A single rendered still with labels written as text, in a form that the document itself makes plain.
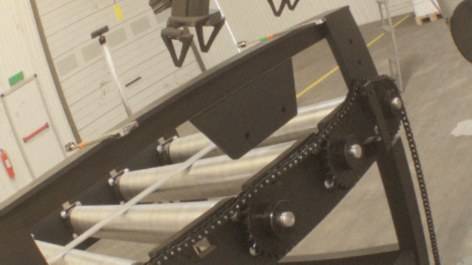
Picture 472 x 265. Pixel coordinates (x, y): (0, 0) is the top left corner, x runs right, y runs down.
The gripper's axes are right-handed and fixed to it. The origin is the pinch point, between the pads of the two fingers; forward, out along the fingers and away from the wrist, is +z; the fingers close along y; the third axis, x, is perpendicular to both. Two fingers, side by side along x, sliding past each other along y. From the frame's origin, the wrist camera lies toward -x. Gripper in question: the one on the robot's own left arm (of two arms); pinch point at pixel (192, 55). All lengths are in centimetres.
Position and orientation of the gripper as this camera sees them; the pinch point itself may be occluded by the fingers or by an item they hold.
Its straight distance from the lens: 113.8
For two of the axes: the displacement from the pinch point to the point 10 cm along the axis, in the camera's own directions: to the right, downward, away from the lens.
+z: -0.5, 9.0, 4.3
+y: -4.5, 3.6, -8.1
